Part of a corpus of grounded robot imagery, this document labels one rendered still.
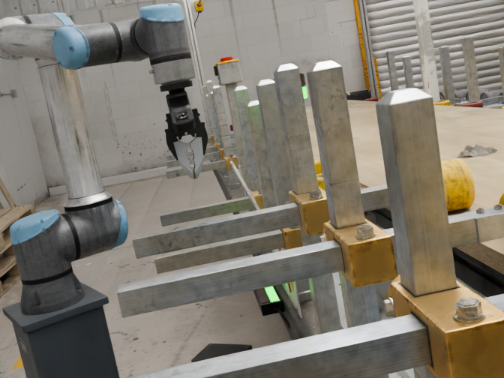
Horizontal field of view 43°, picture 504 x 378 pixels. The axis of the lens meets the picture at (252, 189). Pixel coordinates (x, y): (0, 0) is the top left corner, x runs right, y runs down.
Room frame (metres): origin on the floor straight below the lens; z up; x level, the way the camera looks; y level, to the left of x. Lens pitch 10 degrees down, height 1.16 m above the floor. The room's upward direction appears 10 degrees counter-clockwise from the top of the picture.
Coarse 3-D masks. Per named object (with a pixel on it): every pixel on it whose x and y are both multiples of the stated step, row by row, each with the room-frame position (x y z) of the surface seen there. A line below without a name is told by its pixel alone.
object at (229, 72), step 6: (234, 60) 1.97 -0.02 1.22; (222, 66) 1.97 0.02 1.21; (228, 66) 1.97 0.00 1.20; (234, 66) 1.97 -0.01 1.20; (222, 72) 1.97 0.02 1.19; (228, 72) 1.97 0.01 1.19; (234, 72) 1.97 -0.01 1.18; (240, 72) 1.97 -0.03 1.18; (222, 78) 1.97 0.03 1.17; (228, 78) 1.97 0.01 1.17; (234, 78) 1.97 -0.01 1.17; (240, 78) 1.97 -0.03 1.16; (222, 84) 1.97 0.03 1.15; (228, 84) 1.97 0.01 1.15
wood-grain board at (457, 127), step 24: (312, 120) 3.09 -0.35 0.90; (360, 120) 2.67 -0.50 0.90; (456, 120) 2.09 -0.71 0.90; (480, 120) 1.98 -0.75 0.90; (312, 144) 2.15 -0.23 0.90; (360, 144) 1.93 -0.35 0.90; (456, 144) 1.61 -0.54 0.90; (480, 144) 1.54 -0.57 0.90; (360, 168) 1.51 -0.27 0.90; (384, 168) 1.45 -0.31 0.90; (480, 168) 1.26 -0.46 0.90; (480, 192) 1.06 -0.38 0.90
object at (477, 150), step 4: (476, 144) 1.42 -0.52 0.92; (464, 148) 1.45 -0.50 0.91; (468, 148) 1.43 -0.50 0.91; (472, 148) 1.42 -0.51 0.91; (476, 148) 1.41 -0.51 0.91; (480, 148) 1.40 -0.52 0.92; (484, 148) 1.40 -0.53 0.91; (488, 148) 1.40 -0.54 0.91; (492, 148) 1.40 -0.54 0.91; (460, 152) 1.42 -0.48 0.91; (464, 152) 1.41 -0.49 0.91; (468, 152) 1.40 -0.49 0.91; (472, 152) 1.40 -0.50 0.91; (476, 152) 1.40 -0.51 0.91; (480, 152) 1.40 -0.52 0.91; (484, 152) 1.39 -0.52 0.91; (488, 152) 1.40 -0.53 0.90; (492, 152) 1.39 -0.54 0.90; (460, 156) 1.41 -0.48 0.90; (472, 156) 1.39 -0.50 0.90
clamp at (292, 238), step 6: (288, 228) 1.17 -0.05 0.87; (288, 234) 1.15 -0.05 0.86; (294, 234) 1.16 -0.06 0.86; (300, 234) 1.16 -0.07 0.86; (288, 240) 1.16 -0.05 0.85; (294, 240) 1.16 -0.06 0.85; (300, 240) 1.16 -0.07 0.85; (288, 246) 1.15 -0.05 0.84; (294, 246) 1.16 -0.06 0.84; (300, 246) 1.16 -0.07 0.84
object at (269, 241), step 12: (372, 216) 1.20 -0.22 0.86; (228, 240) 1.21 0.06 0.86; (240, 240) 1.19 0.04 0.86; (252, 240) 1.18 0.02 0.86; (264, 240) 1.19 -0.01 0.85; (276, 240) 1.19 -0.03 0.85; (180, 252) 1.18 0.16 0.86; (192, 252) 1.17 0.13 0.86; (204, 252) 1.18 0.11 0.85; (216, 252) 1.18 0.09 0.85; (228, 252) 1.18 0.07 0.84; (240, 252) 1.18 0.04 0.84; (252, 252) 1.18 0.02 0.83; (156, 264) 1.17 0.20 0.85; (168, 264) 1.17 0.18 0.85; (180, 264) 1.17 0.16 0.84; (192, 264) 1.17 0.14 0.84
